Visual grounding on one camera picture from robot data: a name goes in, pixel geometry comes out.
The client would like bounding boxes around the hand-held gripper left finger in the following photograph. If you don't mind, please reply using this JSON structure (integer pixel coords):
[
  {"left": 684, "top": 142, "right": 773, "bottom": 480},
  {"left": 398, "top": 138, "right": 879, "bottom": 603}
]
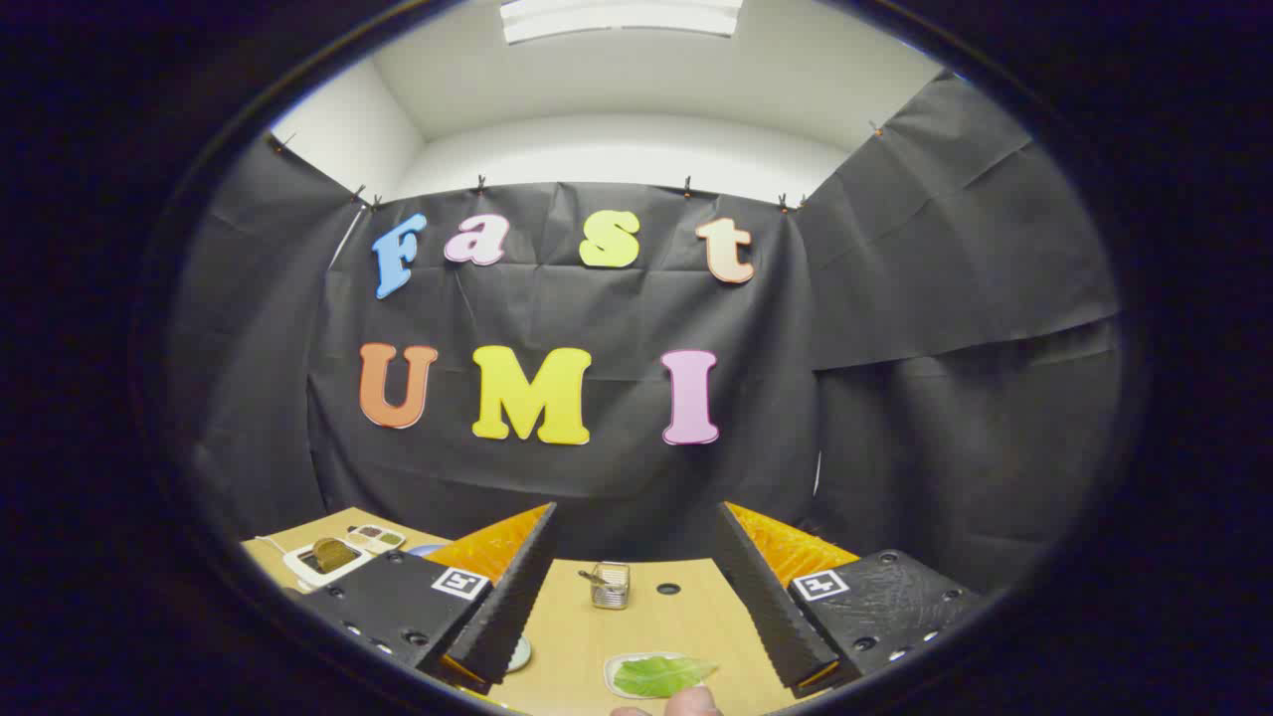
[{"left": 296, "top": 502, "right": 559, "bottom": 695}]

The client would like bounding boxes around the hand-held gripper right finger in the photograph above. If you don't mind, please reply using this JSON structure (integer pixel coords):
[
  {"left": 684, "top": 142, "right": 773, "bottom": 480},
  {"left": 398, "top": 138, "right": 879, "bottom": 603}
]
[{"left": 714, "top": 501, "right": 986, "bottom": 695}]

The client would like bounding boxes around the green lettuce leaf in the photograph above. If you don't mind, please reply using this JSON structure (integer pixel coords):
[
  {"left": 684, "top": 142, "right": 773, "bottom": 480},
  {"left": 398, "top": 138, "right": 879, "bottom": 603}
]
[{"left": 614, "top": 655, "right": 719, "bottom": 698}]

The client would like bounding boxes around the white square dish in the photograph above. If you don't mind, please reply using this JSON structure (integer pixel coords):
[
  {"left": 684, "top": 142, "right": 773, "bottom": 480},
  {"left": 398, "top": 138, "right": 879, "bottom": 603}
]
[{"left": 604, "top": 651, "right": 719, "bottom": 700}]

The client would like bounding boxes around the white sectioned dish with grains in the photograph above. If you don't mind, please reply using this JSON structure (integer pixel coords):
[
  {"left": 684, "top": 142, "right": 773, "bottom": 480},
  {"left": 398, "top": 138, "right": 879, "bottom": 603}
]
[{"left": 346, "top": 524, "right": 407, "bottom": 555}]

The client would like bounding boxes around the white toaster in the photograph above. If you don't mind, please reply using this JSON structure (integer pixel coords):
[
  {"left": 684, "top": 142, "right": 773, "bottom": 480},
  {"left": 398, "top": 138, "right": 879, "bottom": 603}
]
[{"left": 283, "top": 537, "right": 377, "bottom": 590}]

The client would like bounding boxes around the ceiling light panel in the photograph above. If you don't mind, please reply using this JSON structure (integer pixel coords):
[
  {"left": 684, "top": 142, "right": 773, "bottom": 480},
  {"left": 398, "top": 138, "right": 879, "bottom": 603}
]
[{"left": 500, "top": 0, "right": 744, "bottom": 46}]

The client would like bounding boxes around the metal wire basket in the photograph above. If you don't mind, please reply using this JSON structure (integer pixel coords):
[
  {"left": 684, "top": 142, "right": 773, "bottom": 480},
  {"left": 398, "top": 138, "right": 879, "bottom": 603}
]
[{"left": 579, "top": 562, "right": 632, "bottom": 611}]

